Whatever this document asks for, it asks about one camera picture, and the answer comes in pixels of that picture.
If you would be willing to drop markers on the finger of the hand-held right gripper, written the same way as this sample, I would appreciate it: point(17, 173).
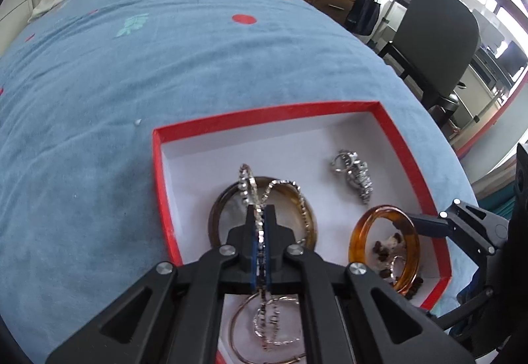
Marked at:
point(466, 306)
point(466, 224)

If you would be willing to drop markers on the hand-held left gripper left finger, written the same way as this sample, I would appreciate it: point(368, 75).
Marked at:
point(254, 252)

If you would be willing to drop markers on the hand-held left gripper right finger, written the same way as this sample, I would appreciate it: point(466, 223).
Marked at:
point(267, 252)

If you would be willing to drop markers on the thin metal hoop bangle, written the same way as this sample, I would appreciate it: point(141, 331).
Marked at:
point(234, 327)

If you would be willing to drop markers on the amber bangle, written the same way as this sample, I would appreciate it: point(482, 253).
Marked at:
point(359, 236)

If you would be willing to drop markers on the red jewelry box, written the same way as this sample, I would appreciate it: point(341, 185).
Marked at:
point(288, 149)

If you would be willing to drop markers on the brown tortoiseshell bangle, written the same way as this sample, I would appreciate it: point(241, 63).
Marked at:
point(214, 219)

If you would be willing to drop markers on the grey office chair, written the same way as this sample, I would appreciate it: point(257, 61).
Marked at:
point(433, 46)

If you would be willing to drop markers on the blue printed blanket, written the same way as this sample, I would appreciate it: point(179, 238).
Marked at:
point(144, 71)

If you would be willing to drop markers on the dark hanging bag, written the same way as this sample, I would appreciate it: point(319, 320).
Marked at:
point(363, 15)

